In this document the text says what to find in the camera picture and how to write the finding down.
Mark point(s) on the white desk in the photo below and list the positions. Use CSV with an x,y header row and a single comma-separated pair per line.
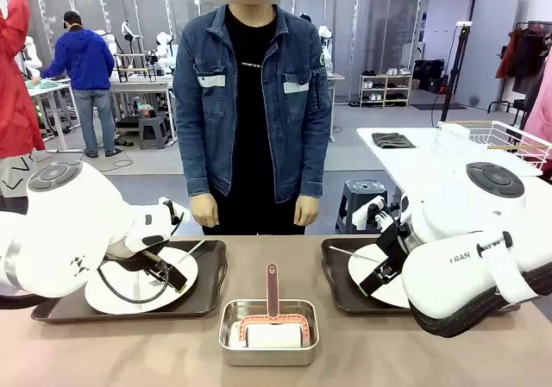
x,y
52,89
142,86

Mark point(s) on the green cloth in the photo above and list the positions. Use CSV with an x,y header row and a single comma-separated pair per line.
x,y
47,84

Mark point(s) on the dark teal plastic stool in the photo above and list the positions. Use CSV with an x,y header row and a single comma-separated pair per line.
x,y
362,189

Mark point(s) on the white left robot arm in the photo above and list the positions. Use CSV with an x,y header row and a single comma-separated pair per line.
x,y
73,214

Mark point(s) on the white side table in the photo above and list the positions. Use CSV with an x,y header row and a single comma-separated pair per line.
x,y
409,163

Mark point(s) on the person in pink jacket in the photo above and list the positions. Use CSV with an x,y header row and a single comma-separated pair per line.
x,y
541,115

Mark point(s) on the black bags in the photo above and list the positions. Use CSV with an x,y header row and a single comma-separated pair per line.
x,y
427,74

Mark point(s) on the folded dark cloth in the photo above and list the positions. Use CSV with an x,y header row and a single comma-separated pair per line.
x,y
392,140

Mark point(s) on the clear cutlery holder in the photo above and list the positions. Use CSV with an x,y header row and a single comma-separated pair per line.
x,y
450,141

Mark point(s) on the black clothes rack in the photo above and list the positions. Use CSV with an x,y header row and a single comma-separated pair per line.
x,y
506,104

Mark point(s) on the pink lint roller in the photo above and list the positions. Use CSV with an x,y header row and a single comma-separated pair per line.
x,y
271,292

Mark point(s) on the person's left hand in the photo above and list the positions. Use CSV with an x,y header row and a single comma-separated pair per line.
x,y
307,210

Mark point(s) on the grey plastic stool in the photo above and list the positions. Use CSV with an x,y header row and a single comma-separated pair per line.
x,y
153,135

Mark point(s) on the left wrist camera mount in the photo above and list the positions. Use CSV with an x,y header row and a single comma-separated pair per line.
x,y
170,210

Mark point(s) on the person in red jacket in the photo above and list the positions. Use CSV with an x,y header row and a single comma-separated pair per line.
x,y
15,102

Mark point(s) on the capped person in blue hoodie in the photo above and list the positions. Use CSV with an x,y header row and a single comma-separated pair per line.
x,y
86,59

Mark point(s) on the wooden shoe rack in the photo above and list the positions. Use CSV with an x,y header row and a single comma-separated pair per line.
x,y
386,87

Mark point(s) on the silver table knife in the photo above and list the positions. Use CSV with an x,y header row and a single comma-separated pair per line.
x,y
137,285

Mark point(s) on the person's left forearm denim sleeve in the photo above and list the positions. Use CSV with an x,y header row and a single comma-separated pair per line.
x,y
312,158

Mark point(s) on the white dinner plate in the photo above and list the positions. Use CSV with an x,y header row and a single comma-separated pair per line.
x,y
187,270
388,294

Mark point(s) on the dark hanging jacket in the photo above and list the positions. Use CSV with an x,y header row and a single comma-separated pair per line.
x,y
530,59

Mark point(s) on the person in denim jacket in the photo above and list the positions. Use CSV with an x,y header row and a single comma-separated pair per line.
x,y
250,124

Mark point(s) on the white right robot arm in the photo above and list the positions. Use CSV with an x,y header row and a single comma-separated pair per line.
x,y
453,275

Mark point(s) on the dark brown serving tray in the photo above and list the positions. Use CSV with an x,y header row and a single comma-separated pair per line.
x,y
336,283
207,292

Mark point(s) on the black tripod stand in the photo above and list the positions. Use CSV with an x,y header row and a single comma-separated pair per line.
x,y
454,72

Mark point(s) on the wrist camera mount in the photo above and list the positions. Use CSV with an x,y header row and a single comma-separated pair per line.
x,y
366,214
170,210

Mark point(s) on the rectangular steel container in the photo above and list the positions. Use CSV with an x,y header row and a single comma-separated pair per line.
x,y
267,357

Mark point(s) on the rust red hanging jacket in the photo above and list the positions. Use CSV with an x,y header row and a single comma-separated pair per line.
x,y
509,55

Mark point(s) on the person's right hand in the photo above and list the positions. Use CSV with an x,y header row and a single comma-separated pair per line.
x,y
205,210

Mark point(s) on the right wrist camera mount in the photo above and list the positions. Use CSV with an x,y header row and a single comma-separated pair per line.
x,y
366,214

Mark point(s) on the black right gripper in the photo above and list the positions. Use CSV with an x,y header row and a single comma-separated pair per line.
x,y
392,247

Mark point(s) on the person's right forearm denim sleeve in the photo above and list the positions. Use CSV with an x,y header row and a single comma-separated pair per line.
x,y
198,158

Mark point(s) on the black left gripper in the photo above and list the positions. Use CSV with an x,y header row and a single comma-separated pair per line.
x,y
157,264

